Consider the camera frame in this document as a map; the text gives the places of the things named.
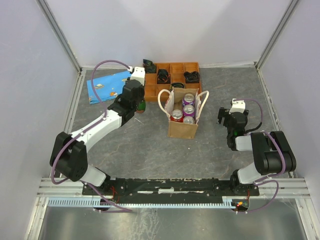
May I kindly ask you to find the green glass bottle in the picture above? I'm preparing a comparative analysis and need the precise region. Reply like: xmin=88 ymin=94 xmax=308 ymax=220
xmin=136 ymin=99 xmax=146 ymax=114

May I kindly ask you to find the purple fanta can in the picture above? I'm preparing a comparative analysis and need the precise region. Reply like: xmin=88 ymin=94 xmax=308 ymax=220
xmin=182 ymin=104 xmax=195 ymax=118
xmin=182 ymin=93 xmax=195 ymax=106

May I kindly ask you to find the red cola can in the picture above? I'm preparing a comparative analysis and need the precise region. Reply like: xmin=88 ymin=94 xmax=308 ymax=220
xmin=170 ymin=109 xmax=184 ymax=123
xmin=183 ymin=116 xmax=195 ymax=124

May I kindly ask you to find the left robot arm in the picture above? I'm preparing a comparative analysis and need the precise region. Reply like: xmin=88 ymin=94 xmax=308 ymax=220
xmin=49 ymin=79 xmax=145 ymax=195

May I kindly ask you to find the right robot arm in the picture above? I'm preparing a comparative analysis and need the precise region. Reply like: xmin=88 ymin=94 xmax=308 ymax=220
xmin=217 ymin=107 xmax=297 ymax=196

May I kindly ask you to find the canvas burlap tote bag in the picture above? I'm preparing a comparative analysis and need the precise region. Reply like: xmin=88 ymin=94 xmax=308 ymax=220
xmin=157 ymin=87 xmax=210 ymax=139

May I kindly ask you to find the blue printed cloth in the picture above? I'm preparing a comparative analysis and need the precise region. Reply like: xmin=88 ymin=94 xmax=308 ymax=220
xmin=86 ymin=71 xmax=131 ymax=105

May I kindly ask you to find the rolled tie dark green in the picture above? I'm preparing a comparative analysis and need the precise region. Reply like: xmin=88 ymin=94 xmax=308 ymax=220
xmin=142 ymin=59 xmax=157 ymax=74

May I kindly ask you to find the rolled tie black right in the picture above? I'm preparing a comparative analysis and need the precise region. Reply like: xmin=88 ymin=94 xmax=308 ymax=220
xmin=183 ymin=71 xmax=200 ymax=84

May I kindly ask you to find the rolled tie black orange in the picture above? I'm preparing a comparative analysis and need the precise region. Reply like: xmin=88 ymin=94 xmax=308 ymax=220
xmin=157 ymin=68 xmax=171 ymax=84

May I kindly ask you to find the orange wooden divider tray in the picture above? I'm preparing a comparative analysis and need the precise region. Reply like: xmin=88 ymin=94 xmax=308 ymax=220
xmin=144 ymin=62 xmax=202 ymax=102

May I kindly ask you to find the rolled tie blue yellow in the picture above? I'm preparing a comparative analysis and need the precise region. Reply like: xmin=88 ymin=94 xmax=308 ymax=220
xmin=170 ymin=82 xmax=185 ymax=89

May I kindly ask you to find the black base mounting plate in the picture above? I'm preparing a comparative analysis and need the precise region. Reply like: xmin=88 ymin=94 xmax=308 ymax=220
xmin=96 ymin=178 xmax=260 ymax=205

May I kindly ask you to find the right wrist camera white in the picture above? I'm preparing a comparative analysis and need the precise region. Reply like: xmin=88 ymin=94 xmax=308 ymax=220
xmin=229 ymin=98 xmax=246 ymax=114

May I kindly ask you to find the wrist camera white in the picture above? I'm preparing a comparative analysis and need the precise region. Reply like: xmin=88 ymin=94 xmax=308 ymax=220
xmin=130 ymin=66 xmax=146 ymax=86
xmin=229 ymin=98 xmax=246 ymax=114

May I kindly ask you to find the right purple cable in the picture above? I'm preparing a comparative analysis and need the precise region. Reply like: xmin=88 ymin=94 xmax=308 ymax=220
xmin=234 ymin=98 xmax=288 ymax=215

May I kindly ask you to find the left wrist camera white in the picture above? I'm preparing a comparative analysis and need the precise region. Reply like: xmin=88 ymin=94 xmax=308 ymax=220
xmin=130 ymin=66 xmax=146 ymax=86

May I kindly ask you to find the aluminium frame rail front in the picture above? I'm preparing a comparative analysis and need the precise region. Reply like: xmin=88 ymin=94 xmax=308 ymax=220
xmin=36 ymin=178 xmax=311 ymax=200

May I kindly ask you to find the light blue slotted cable duct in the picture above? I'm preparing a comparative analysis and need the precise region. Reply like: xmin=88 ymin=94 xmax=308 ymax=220
xmin=47 ymin=196 xmax=237 ymax=208

